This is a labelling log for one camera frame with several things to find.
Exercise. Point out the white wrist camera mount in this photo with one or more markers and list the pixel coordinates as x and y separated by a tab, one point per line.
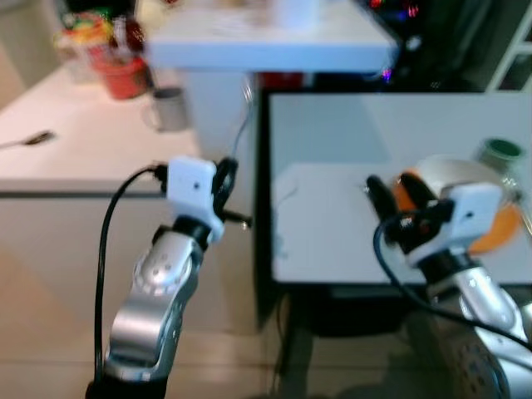
193	184
470	212

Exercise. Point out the red bowl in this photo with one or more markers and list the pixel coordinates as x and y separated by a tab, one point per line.
125	79

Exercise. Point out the green cup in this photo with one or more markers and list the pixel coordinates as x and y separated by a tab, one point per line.
503	151

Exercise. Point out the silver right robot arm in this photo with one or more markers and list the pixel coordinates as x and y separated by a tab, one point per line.
478	299

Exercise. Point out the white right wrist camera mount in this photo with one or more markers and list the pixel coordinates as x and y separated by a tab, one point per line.
470	212

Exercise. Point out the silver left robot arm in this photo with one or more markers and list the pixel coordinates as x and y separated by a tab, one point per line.
158	291

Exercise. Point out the colourful snack pack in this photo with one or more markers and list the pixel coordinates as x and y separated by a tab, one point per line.
83	33

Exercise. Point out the white raised shelf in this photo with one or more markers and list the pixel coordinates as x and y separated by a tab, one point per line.
266	50

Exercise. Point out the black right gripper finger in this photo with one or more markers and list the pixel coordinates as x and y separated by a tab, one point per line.
417	193
382	198

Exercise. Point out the white shelf frame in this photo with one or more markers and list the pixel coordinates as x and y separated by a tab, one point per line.
511	58

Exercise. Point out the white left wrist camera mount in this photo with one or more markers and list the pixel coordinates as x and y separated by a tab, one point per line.
193	184

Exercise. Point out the orange plate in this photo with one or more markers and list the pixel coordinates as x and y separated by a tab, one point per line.
499	229

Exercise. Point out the black electronics with lights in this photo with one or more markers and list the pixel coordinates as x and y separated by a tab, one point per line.
440	50

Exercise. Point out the white bowl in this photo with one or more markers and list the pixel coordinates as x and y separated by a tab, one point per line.
457	170

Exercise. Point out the metal spoon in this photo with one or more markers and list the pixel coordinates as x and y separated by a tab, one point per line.
524	216
37	138

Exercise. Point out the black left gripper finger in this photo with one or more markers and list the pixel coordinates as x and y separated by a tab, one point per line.
218	187
233	183

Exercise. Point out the grey metal mug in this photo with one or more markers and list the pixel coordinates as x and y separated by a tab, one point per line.
170	112

